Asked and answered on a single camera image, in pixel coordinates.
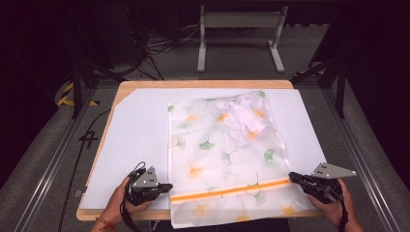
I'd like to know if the bundle of floor cables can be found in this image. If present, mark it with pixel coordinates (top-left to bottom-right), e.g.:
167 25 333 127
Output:
127 4 201 81

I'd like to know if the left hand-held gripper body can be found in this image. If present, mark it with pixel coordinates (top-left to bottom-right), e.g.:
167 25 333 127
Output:
127 165 162 207

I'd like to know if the black metal stand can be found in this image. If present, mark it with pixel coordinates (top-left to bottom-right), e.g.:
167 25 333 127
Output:
290 6 348 120
68 6 128 120

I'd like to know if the person's right hand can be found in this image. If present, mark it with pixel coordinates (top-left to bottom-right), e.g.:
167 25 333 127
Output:
306 178 356 228

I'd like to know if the black floor tape mark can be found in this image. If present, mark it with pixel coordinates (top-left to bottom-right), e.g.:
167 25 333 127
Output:
78 130 100 150

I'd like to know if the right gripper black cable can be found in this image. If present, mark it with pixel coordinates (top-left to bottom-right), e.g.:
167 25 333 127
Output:
323 186 350 232

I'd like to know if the long black floor cable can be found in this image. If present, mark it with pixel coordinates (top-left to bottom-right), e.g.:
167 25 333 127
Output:
57 108 112 232

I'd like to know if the white garment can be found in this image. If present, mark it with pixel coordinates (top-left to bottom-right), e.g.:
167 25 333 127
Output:
215 96 271 145

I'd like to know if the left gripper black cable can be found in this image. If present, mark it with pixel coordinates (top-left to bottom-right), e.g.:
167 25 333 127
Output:
119 160 147 232

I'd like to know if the yellow black hazard tape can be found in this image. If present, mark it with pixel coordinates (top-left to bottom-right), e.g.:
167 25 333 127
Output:
56 81 101 107

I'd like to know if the white table sheet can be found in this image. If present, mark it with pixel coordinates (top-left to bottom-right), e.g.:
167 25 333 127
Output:
80 87 328 211

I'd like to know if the leaf print mesh laundry bag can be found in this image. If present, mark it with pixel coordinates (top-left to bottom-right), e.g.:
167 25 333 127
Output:
167 90 311 230

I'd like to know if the person's left hand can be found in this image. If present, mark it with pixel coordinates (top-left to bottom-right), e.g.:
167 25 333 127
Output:
107 176 153 224

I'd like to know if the red bead bracelet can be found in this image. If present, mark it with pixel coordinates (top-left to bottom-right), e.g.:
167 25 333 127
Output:
95 216 118 232

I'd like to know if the wooden table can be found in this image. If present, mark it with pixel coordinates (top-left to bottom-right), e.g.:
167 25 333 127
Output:
75 79 327 222

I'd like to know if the grey metal stand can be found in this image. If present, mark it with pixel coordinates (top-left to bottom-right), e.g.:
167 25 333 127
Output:
196 4 289 74

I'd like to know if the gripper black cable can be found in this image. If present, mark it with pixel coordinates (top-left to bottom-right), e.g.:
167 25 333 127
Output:
323 186 350 232
119 160 147 232

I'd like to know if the aluminium floor rail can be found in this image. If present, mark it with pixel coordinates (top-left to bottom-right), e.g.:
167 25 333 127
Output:
13 86 99 232
321 86 401 232

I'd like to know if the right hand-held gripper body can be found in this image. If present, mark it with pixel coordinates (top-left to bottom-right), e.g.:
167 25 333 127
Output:
303 161 358 205

